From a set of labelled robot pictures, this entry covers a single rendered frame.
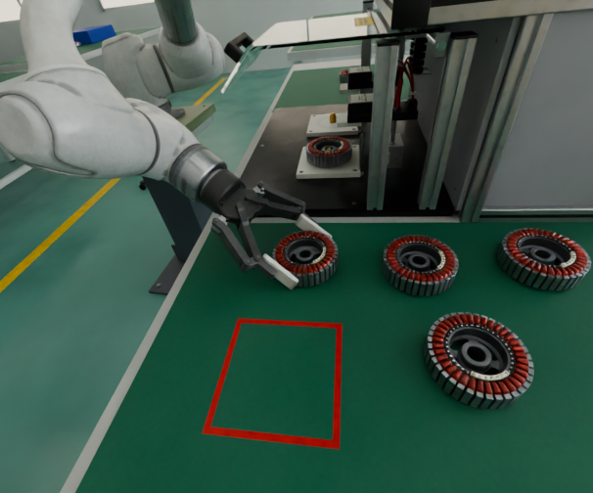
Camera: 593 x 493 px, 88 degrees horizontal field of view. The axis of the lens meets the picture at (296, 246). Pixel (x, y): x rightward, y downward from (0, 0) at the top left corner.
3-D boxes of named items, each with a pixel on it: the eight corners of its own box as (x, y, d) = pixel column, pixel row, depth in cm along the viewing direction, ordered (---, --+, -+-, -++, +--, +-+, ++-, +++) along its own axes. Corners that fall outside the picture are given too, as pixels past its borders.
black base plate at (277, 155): (226, 217, 68) (223, 209, 67) (276, 113, 115) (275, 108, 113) (451, 216, 61) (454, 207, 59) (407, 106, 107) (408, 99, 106)
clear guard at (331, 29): (221, 93, 50) (210, 50, 46) (254, 59, 67) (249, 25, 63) (435, 77, 44) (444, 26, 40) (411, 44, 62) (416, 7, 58)
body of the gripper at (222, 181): (225, 187, 60) (262, 215, 60) (195, 210, 55) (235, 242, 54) (232, 158, 54) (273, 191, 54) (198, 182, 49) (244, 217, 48)
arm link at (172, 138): (191, 189, 62) (145, 194, 49) (132, 143, 62) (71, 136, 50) (216, 142, 58) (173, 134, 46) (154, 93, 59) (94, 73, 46)
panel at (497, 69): (455, 210, 59) (512, 16, 39) (407, 98, 107) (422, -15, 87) (461, 210, 58) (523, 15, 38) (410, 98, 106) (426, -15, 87)
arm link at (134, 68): (124, 108, 117) (90, 39, 103) (171, 94, 121) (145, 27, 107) (123, 117, 105) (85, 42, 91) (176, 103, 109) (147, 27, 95)
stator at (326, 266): (262, 275, 54) (258, 260, 51) (296, 237, 61) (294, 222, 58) (319, 297, 49) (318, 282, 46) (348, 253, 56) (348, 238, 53)
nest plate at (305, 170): (296, 179, 74) (296, 174, 73) (302, 151, 85) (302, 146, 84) (360, 177, 71) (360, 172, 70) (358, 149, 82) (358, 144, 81)
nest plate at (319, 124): (306, 137, 91) (306, 132, 90) (311, 118, 102) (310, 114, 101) (358, 134, 89) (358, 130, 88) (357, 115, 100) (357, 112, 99)
